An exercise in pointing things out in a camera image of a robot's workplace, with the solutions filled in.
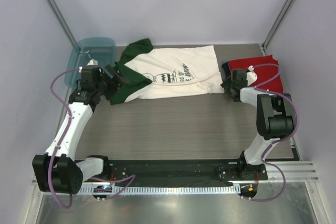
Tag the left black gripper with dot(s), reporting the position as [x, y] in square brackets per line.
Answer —
[116, 82]

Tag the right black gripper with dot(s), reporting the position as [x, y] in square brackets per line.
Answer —
[227, 85]

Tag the white and green t-shirt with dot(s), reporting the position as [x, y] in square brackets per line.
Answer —
[156, 73]

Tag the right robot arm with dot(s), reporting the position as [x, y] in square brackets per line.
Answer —
[276, 120]

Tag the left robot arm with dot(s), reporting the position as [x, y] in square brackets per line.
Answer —
[56, 170]

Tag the teal plastic bin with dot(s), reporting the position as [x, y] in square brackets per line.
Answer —
[100, 49]

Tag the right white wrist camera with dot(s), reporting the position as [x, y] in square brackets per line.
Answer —
[251, 76]

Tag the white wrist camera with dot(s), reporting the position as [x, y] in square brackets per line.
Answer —
[251, 76]
[92, 62]

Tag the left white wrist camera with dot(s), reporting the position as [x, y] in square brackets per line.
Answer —
[92, 62]

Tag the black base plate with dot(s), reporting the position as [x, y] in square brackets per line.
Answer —
[182, 172]

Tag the white slotted cable duct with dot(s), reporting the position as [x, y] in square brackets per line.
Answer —
[104, 190]

